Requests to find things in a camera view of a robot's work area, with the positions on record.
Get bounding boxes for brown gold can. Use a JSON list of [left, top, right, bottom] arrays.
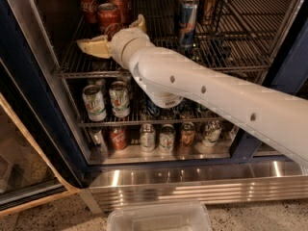
[[199, 0, 218, 25]]

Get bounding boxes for bottom silver slim can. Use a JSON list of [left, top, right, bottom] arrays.
[[89, 127, 106, 152]]

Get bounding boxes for bottom right white can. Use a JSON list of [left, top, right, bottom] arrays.
[[202, 120, 222, 147]]

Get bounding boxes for blue red bull can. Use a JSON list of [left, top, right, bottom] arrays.
[[177, 0, 198, 50]]

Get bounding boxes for open glass fridge door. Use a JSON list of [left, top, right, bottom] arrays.
[[0, 60, 81, 218]]

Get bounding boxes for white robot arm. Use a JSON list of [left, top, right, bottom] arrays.
[[77, 15, 308, 167]]

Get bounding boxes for blue pepsi can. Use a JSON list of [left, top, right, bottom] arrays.
[[145, 99, 161, 116]]

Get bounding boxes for left white green can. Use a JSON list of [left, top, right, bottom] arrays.
[[82, 85, 107, 121]]

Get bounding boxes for green patterned can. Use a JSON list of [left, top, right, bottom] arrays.
[[195, 103, 209, 114]]

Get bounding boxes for back left coke can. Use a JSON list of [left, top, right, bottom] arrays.
[[80, 0, 98, 24]]

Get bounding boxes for clear plastic bin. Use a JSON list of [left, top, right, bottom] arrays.
[[107, 201, 213, 231]]

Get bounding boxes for bottom white green can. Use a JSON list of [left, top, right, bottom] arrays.
[[140, 123, 156, 152]]

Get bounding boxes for blue patterned can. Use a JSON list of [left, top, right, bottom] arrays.
[[175, 98, 191, 112]]

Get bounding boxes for bottom orange can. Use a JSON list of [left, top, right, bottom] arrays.
[[179, 122, 195, 150]]

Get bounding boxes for white green can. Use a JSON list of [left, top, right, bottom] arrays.
[[82, 85, 107, 121], [140, 123, 156, 152], [109, 81, 130, 118]]

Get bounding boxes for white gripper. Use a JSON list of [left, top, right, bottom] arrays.
[[76, 14, 154, 69]]

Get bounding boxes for middle wire shelf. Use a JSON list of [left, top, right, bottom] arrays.
[[59, 70, 222, 127]]

